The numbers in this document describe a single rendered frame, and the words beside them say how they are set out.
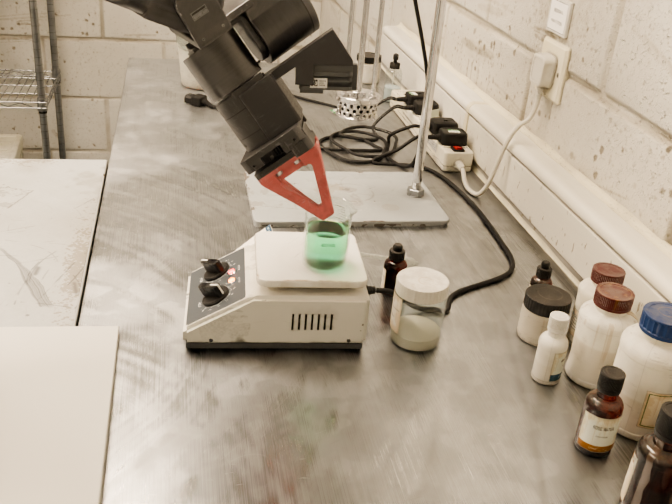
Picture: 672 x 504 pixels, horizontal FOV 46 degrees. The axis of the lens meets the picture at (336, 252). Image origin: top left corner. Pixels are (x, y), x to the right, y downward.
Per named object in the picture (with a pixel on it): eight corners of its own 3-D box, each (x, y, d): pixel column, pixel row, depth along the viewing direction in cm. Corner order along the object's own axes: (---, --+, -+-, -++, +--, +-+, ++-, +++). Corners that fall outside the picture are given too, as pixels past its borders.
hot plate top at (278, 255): (256, 287, 83) (256, 280, 83) (254, 237, 94) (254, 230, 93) (368, 289, 85) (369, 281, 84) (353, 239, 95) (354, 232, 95)
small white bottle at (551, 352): (528, 381, 86) (543, 318, 82) (532, 366, 88) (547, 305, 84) (557, 389, 85) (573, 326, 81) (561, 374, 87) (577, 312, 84)
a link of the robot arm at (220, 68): (271, 74, 79) (230, 15, 77) (284, 69, 73) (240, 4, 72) (216, 114, 78) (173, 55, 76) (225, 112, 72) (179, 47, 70)
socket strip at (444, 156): (442, 172, 140) (445, 149, 138) (388, 105, 175) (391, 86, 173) (471, 172, 141) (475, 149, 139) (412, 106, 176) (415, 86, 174)
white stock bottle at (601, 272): (592, 327, 97) (612, 255, 92) (623, 351, 92) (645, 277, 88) (556, 334, 95) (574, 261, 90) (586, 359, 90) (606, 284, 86)
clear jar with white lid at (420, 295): (440, 329, 94) (450, 270, 90) (439, 357, 88) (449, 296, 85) (390, 321, 94) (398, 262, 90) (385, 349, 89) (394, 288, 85)
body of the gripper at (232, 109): (310, 123, 82) (268, 62, 80) (309, 141, 72) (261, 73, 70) (259, 158, 83) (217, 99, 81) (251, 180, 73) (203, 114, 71)
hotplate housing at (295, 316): (182, 352, 85) (182, 288, 81) (188, 291, 97) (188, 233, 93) (384, 353, 88) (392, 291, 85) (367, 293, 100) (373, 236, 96)
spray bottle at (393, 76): (399, 104, 176) (404, 56, 172) (382, 102, 176) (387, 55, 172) (398, 99, 180) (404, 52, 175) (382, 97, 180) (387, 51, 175)
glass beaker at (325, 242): (290, 269, 86) (295, 202, 82) (313, 250, 91) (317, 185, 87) (340, 284, 84) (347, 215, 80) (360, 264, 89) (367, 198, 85)
